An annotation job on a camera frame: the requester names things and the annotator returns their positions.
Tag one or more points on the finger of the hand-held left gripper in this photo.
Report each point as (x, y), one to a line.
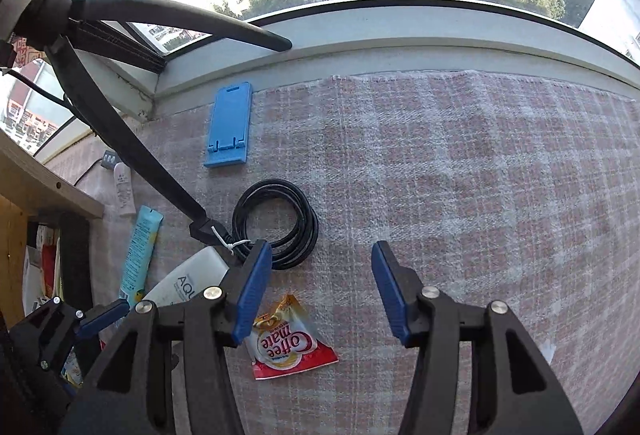
(102, 316)

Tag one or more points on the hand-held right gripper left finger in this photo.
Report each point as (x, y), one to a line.
(252, 290)

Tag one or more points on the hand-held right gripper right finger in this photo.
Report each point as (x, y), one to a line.
(390, 295)

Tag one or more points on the black storage box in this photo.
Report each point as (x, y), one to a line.
(75, 260)

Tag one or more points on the red white creamer packet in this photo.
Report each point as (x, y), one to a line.
(295, 345)

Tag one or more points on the large white squeeze tube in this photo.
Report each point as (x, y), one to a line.
(195, 275)

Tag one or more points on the light blue sachet packet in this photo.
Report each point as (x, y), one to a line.
(140, 255)

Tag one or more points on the pile of assorted packets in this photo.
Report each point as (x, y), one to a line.
(40, 265)

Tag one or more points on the pink checked cloth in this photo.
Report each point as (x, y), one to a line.
(450, 190)

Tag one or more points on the small squeeze tube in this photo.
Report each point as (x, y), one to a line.
(124, 192)

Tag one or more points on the wooden shelf board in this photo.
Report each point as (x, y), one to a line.
(45, 185)

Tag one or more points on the blue phone stand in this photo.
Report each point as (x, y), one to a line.
(227, 125)

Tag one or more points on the white paper scrap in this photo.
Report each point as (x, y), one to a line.
(548, 352)

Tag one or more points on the black tripod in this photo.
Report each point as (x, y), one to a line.
(150, 5)

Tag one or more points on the window frame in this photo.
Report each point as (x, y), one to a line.
(400, 40)

